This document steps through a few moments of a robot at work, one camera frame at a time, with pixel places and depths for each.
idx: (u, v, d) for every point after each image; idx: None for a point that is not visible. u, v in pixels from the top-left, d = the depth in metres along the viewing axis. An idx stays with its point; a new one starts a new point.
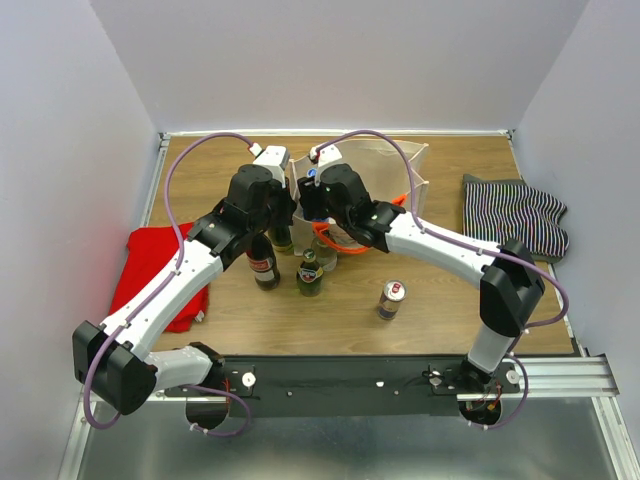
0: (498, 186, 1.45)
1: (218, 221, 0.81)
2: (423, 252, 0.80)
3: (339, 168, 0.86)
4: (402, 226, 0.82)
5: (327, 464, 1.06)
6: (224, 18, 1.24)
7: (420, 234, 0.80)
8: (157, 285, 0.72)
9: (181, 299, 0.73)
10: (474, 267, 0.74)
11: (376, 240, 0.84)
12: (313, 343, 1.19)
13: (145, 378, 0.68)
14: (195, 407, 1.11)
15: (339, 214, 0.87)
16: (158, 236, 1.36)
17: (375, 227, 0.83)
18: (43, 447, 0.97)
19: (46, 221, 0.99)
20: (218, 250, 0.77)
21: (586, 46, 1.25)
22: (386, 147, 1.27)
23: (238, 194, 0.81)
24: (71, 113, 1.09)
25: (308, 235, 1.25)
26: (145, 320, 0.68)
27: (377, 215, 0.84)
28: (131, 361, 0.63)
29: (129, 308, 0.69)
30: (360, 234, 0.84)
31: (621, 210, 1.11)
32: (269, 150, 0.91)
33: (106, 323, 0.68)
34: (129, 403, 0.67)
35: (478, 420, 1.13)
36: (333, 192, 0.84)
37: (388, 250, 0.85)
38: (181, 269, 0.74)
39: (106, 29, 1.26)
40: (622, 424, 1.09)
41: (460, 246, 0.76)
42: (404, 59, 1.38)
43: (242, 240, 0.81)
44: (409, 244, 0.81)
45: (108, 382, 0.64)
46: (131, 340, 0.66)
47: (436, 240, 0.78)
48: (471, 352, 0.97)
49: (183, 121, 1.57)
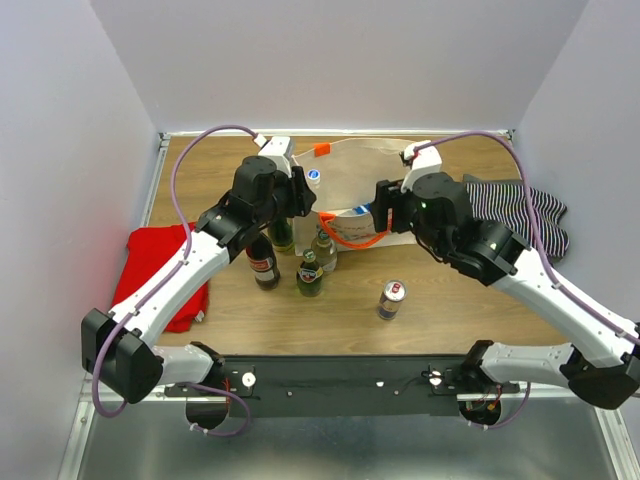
0: (498, 186, 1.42)
1: (225, 213, 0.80)
2: (543, 306, 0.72)
3: (438, 179, 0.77)
4: (530, 271, 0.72)
5: (328, 465, 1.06)
6: (224, 18, 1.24)
7: (551, 289, 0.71)
8: (165, 274, 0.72)
9: (190, 287, 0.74)
10: (613, 352, 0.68)
11: (484, 269, 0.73)
12: (313, 343, 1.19)
13: (152, 367, 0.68)
14: (195, 407, 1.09)
15: (435, 235, 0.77)
16: (159, 236, 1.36)
17: (492, 258, 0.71)
18: (42, 447, 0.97)
19: (46, 221, 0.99)
20: (225, 242, 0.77)
21: (586, 46, 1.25)
22: (389, 147, 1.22)
23: (242, 186, 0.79)
24: (70, 112, 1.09)
25: (311, 234, 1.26)
26: (154, 308, 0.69)
27: (495, 243, 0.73)
28: (140, 348, 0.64)
29: (137, 296, 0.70)
30: (468, 262, 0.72)
31: (622, 209, 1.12)
32: (274, 141, 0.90)
33: (115, 310, 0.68)
34: (136, 391, 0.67)
35: (478, 420, 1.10)
36: (430, 208, 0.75)
37: (492, 283, 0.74)
38: (189, 259, 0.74)
39: (105, 29, 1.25)
40: (623, 424, 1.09)
41: (597, 321, 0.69)
42: (403, 59, 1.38)
43: (249, 232, 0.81)
44: (532, 294, 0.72)
45: (117, 370, 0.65)
46: (140, 327, 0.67)
47: (571, 305, 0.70)
48: (487, 364, 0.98)
49: (184, 121, 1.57)
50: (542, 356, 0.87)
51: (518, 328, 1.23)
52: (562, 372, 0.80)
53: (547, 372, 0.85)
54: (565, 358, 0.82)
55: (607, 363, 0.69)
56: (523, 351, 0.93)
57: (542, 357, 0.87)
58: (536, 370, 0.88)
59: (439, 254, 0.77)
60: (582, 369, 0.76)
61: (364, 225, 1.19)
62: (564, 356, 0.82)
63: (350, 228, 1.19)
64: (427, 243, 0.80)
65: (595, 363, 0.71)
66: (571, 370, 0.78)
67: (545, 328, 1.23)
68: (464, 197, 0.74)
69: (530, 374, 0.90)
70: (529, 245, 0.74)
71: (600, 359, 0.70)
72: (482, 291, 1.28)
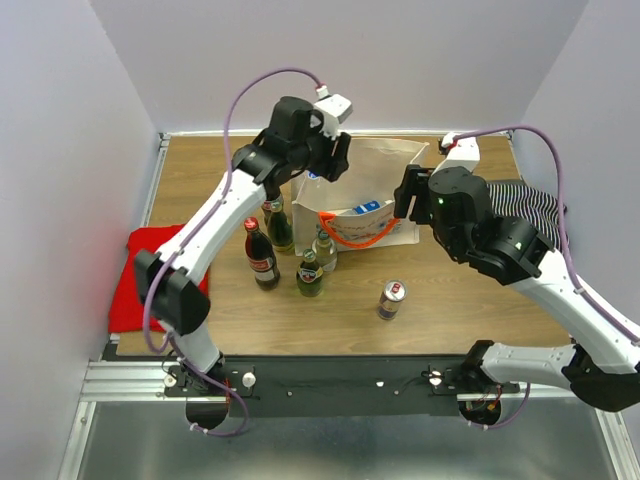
0: (497, 186, 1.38)
1: (260, 149, 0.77)
2: (563, 310, 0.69)
3: (456, 174, 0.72)
4: (552, 272, 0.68)
5: (328, 465, 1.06)
6: (225, 19, 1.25)
7: (572, 293, 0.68)
8: (205, 213, 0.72)
9: (231, 225, 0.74)
10: (627, 360, 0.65)
11: (507, 269, 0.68)
12: (313, 344, 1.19)
13: (202, 301, 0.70)
14: (195, 407, 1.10)
15: (449, 233, 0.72)
16: (159, 237, 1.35)
17: (518, 259, 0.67)
18: (41, 449, 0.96)
19: (46, 220, 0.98)
20: (260, 178, 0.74)
21: (586, 47, 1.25)
22: (387, 145, 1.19)
23: (280, 121, 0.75)
24: (69, 112, 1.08)
25: (311, 234, 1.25)
26: (198, 247, 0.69)
27: (521, 243, 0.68)
28: (187, 285, 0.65)
29: (180, 237, 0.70)
30: (490, 260, 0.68)
31: (622, 209, 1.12)
32: (333, 100, 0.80)
33: (161, 251, 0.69)
34: (188, 324, 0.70)
35: (478, 420, 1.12)
36: (448, 204, 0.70)
37: (511, 283, 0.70)
38: (227, 199, 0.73)
39: (106, 29, 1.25)
40: (623, 424, 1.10)
41: (614, 328, 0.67)
42: (403, 59, 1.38)
43: (286, 169, 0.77)
44: (553, 298, 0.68)
45: (169, 306, 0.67)
46: (186, 265, 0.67)
47: (590, 311, 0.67)
48: (487, 361, 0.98)
49: (184, 120, 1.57)
50: (544, 357, 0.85)
51: (518, 328, 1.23)
52: (564, 374, 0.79)
53: (547, 372, 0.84)
54: (567, 360, 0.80)
55: (617, 369, 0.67)
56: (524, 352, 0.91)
57: (543, 359, 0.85)
58: (537, 371, 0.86)
59: (455, 254, 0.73)
60: (584, 372, 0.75)
61: (364, 225, 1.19)
62: (566, 358, 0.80)
63: (351, 228, 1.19)
64: (439, 236, 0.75)
65: (605, 369, 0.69)
66: (573, 373, 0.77)
67: (545, 328, 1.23)
68: (484, 193, 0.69)
69: (529, 374, 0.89)
70: (553, 246, 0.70)
71: (611, 365, 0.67)
72: (482, 291, 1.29)
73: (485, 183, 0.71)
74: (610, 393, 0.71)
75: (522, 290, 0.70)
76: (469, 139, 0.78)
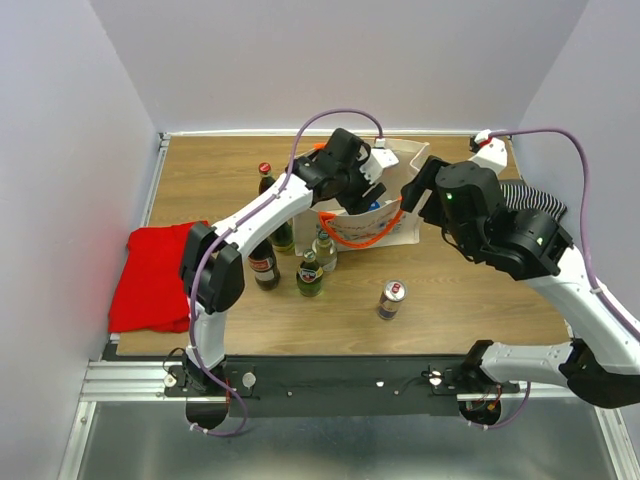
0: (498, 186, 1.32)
1: (313, 164, 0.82)
2: (577, 309, 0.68)
3: (463, 167, 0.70)
4: (569, 270, 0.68)
5: (328, 465, 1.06)
6: (225, 20, 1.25)
7: (587, 293, 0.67)
8: (259, 203, 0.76)
9: (280, 220, 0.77)
10: (635, 363, 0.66)
11: (525, 264, 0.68)
12: (314, 344, 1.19)
13: (240, 282, 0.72)
14: (195, 407, 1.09)
15: (461, 227, 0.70)
16: (159, 236, 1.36)
17: (539, 255, 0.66)
18: (41, 448, 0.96)
19: (46, 221, 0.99)
20: (312, 184, 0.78)
21: (586, 49, 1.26)
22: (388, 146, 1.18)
23: (337, 144, 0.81)
24: (70, 113, 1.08)
25: (311, 234, 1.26)
26: (249, 229, 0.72)
27: (542, 238, 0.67)
28: (235, 261, 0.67)
29: (235, 218, 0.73)
30: (507, 255, 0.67)
31: (623, 210, 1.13)
32: (385, 152, 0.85)
33: (216, 226, 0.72)
34: (221, 303, 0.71)
35: (477, 420, 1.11)
36: (457, 199, 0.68)
37: (525, 278, 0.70)
38: (281, 195, 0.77)
39: (106, 30, 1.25)
40: (622, 424, 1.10)
41: (625, 330, 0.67)
42: (403, 60, 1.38)
43: (333, 184, 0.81)
44: (569, 296, 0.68)
45: (211, 281, 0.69)
46: (237, 241, 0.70)
47: (604, 312, 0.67)
48: (487, 361, 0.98)
49: (184, 120, 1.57)
50: (541, 354, 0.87)
51: (518, 328, 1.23)
52: (562, 372, 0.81)
53: (546, 370, 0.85)
54: (564, 357, 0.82)
55: (622, 370, 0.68)
56: (522, 350, 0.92)
57: (541, 357, 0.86)
58: (535, 369, 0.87)
59: (470, 251, 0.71)
60: (581, 368, 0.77)
61: (364, 225, 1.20)
62: (563, 356, 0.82)
63: (350, 228, 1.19)
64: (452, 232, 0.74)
65: (607, 369, 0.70)
66: (570, 370, 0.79)
67: (546, 328, 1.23)
68: (494, 185, 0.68)
69: (528, 373, 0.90)
70: (572, 244, 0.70)
71: (615, 366, 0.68)
72: (483, 291, 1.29)
73: (494, 175, 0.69)
74: (606, 393, 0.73)
75: (536, 287, 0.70)
76: (503, 143, 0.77)
